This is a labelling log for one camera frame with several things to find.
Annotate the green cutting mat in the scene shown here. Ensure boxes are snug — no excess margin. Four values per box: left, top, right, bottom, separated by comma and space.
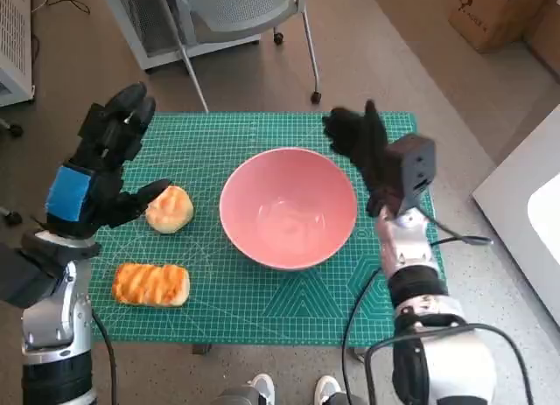
89, 111, 446, 348

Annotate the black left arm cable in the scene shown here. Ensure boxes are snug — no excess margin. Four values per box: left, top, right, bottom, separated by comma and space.
90, 311, 118, 405

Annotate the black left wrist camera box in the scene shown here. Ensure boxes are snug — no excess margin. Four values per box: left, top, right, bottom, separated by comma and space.
0, 241, 67, 311

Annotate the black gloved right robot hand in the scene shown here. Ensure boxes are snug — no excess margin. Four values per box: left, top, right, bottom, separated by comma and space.
321, 99, 404, 219

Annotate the thick black cable loop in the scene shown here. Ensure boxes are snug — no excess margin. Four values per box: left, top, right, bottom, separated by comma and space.
365, 324, 537, 405

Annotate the round bread bun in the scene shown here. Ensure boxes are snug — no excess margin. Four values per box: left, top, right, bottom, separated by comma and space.
144, 185, 195, 235

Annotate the rectangular braided bread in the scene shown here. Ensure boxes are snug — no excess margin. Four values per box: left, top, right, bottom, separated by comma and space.
111, 262, 192, 309

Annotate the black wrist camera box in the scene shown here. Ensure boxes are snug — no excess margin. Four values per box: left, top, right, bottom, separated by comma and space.
386, 133, 438, 213
0, 241, 67, 311

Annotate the white box appliance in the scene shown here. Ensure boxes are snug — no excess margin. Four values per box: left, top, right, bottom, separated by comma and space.
471, 111, 560, 332

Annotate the black floor cable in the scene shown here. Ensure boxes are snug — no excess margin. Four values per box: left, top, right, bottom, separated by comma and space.
30, 0, 91, 17

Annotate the pink bowl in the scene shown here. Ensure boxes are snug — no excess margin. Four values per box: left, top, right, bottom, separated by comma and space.
218, 147, 358, 271

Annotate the bare left robot hand blue tape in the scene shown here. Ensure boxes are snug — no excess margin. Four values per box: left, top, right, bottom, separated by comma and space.
45, 81, 172, 239

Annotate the white perforated cabinet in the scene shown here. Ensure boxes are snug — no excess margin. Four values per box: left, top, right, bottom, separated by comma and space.
0, 0, 35, 108

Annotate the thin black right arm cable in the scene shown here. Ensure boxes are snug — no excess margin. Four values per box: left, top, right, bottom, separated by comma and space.
340, 267, 382, 405

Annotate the grey mesh office chair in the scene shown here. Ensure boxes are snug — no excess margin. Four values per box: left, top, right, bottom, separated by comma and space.
148, 0, 324, 114

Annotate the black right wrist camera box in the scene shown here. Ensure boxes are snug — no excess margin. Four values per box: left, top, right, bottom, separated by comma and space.
386, 133, 438, 213

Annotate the printed cardboard box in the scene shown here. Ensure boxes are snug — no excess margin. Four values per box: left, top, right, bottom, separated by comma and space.
448, 0, 548, 54

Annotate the black office chair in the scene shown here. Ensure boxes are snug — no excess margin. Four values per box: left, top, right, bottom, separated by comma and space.
0, 118, 24, 226

